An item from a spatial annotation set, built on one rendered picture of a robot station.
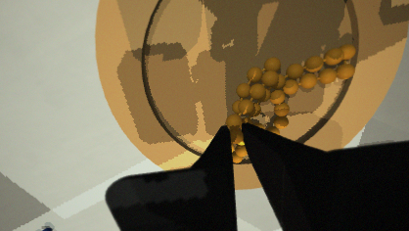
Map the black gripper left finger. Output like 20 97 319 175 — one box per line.
106 125 238 231

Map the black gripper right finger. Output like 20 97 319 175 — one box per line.
242 122 409 231

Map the tan round bead board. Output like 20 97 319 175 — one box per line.
95 0 409 170

